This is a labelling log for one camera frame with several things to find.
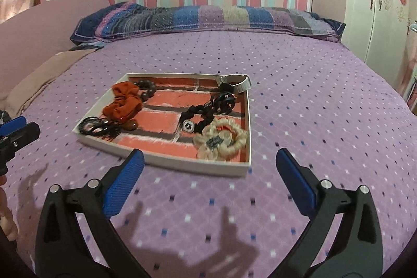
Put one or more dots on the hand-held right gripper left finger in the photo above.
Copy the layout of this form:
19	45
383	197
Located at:
125	186

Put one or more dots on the orange fabric scrunchie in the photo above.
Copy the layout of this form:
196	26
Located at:
123	102

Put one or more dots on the pink padded headboard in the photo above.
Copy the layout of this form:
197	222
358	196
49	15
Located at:
42	30

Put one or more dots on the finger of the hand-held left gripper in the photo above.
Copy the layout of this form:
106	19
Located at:
11	126
22	136

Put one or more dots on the white tray with brick print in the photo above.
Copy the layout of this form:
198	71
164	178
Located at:
163	102

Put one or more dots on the dark cloth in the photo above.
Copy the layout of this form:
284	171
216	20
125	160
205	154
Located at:
3	116

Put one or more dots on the person's left hand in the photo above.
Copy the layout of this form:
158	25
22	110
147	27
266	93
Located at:
6	216

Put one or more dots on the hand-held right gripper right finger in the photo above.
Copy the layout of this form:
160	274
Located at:
295	186

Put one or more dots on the cream crochet flower scrunchie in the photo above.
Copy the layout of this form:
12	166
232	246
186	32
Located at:
231	144

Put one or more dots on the tan folded blanket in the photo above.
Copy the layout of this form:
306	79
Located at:
49	72

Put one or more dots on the purple diamond-print bedspread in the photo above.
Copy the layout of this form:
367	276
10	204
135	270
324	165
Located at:
309	102

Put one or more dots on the white decorated wardrobe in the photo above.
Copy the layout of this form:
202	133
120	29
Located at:
374	4

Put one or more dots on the patchwork striped pillow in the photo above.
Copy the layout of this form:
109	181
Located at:
211	17

